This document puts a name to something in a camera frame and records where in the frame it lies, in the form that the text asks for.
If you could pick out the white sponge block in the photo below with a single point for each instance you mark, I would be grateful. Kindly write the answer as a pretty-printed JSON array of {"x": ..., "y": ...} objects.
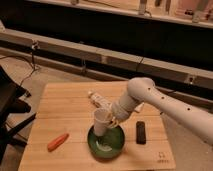
[{"x": 139, "y": 108}]

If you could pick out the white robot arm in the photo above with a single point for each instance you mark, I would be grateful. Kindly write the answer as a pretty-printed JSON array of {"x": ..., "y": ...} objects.
[{"x": 143, "y": 89}]

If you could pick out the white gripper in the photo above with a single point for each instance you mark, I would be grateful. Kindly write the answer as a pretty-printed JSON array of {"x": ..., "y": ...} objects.
[{"x": 118, "y": 113}]

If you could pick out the green ceramic bowl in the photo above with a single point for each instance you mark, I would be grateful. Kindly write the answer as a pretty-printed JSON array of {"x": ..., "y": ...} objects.
[{"x": 108, "y": 146}]

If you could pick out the white tube bottle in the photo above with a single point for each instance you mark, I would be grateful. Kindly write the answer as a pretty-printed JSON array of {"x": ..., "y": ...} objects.
[{"x": 98, "y": 100}]

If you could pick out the orange carrot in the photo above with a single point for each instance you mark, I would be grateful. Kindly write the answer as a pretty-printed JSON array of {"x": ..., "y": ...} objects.
[{"x": 57, "y": 142}]

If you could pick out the black rectangular block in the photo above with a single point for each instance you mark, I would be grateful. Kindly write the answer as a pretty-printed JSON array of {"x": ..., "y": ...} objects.
[{"x": 140, "y": 133}]

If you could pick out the black chair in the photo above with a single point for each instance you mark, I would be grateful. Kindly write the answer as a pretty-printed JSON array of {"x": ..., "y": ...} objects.
[{"x": 10, "y": 93}]

